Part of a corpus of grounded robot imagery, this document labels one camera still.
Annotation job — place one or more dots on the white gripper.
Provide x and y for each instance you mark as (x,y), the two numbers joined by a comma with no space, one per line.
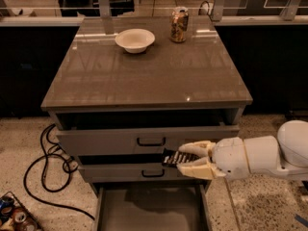
(228,158)

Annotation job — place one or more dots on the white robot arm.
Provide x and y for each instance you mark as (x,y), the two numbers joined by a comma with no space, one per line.
(283,156)

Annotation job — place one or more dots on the bottom grey drawer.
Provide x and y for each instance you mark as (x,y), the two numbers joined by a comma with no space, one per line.
(153,206)

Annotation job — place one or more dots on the grey drawer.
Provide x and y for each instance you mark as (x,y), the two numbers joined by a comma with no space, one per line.
(127,168)
(129,141)
(153,206)

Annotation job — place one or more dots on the middle grey drawer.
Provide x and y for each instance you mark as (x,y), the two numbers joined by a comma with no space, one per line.
(127,168)

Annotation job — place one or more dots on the grey drawer cabinet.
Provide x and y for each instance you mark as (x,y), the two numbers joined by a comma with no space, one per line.
(101,86)

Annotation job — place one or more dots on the top grey drawer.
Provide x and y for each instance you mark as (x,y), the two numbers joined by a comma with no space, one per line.
(129,141)

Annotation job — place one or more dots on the blue tape strip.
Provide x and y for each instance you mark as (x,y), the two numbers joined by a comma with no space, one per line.
(302,220)

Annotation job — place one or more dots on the white ceramic bowl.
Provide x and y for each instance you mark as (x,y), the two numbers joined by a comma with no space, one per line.
(134,40)

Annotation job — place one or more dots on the orange patterned drink can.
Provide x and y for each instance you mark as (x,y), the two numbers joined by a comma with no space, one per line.
(179,24)

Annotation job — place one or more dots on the black office chair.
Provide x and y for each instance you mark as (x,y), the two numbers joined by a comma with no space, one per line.
(76,7)

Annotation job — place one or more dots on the wire basket of cans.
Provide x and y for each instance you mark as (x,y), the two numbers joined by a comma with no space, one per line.
(14,216)

